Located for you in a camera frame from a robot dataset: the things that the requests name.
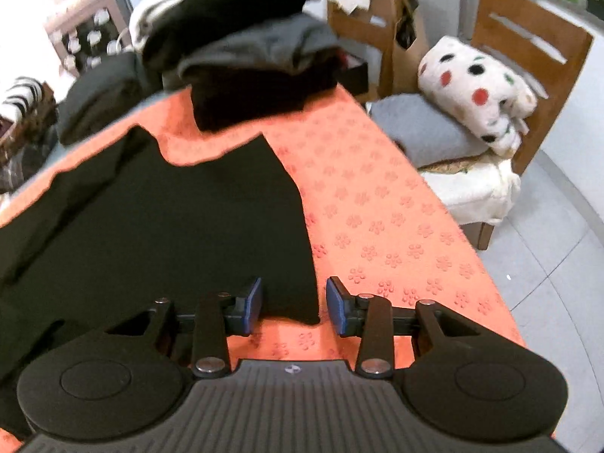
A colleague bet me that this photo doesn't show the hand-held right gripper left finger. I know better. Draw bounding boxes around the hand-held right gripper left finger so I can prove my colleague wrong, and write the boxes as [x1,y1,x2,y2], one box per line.
[106,277,264,379]

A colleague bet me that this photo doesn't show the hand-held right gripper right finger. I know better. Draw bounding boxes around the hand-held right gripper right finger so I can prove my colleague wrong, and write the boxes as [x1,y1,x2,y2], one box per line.
[327,276,477,381]

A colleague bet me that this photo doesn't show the black pants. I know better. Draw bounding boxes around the black pants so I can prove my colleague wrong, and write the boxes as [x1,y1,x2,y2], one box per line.
[0,125,322,439]

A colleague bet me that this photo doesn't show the thick black folded clothes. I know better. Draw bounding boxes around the thick black folded clothes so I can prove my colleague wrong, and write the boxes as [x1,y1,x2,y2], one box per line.
[57,52,166,147]

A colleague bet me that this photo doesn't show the orange flower-print mat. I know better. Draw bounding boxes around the orange flower-print mat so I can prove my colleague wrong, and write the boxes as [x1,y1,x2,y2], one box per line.
[0,87,527,453]

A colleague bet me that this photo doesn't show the cream seat cushion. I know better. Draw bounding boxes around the cream seat cushion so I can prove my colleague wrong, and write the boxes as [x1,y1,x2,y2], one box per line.
[419,157,522,226]

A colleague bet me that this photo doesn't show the grey cushion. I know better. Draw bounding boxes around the grey cushion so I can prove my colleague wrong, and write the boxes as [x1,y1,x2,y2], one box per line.
[368,93,489,168]

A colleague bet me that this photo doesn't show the black box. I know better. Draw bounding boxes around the black box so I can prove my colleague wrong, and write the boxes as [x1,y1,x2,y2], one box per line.
[337,52,370,97]

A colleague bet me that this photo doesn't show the grey folded garment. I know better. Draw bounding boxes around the grey folded garment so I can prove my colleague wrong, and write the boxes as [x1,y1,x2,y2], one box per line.
[177,13,341,79]

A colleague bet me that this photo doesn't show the white polka dot blanket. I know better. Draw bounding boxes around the white polka dot blanket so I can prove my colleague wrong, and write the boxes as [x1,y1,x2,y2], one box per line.
[418,35,539,156]

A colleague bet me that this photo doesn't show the brown patterned folded garment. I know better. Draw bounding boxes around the brown patterned folded garment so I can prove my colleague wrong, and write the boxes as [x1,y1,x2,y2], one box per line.
[0,85,60,161]

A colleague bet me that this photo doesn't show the cream white fleece garment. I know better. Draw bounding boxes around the cream white fleece garment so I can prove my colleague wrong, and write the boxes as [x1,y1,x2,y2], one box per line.
[128,0,246,52]

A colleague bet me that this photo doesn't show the pink water dispenser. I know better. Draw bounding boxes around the pink water dispenser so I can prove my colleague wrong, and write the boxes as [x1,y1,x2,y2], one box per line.
[45,0,135,76]

